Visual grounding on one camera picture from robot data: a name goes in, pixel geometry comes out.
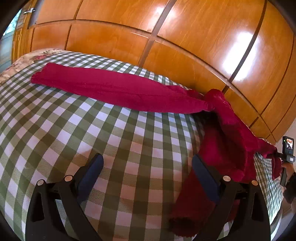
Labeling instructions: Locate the red long-sleeve shirt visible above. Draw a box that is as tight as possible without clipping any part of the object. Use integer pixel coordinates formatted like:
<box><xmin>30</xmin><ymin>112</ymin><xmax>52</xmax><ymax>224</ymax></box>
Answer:
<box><xmin>31</xmin><ymin>62</ymin><xmax>283</xmax><ymax>238</ymax></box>

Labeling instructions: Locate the person's right hand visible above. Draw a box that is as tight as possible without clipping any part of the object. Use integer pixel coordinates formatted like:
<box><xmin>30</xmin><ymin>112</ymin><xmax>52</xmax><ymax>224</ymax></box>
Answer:
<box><xmin>281</xmin><ymin>162</ymin><xmax>295</xmax><ymax>181</ymax></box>

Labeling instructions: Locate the green checkered bed cover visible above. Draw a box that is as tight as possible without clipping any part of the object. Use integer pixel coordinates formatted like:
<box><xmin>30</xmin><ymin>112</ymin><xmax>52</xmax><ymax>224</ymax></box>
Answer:
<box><xmin>0</xmin><ymin>51</ymin><xmax>285</xmax><ymax>241</ymax></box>

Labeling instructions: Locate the wooden wardrobe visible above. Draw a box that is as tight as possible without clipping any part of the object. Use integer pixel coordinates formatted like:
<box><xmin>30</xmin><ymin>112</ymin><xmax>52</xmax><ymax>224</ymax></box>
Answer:
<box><xmin>31</xmin><ymin>1</ymin><xmax>295</xmax><ymax>143</ymax></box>

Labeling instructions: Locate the floral bedspread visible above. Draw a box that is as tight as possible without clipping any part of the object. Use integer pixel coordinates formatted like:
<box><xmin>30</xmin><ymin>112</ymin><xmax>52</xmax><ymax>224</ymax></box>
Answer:
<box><xmin>0</xmin><ymin>48</ymin><xmax>65</xmax><ymax>85</ymax></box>

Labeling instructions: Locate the wooden door with handle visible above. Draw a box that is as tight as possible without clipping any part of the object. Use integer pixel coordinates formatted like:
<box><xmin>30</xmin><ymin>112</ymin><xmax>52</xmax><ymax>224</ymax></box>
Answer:
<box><xmin>11</xmin><ymin>0</ymin><xmax>44</xmax><ymax>63</ymax></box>

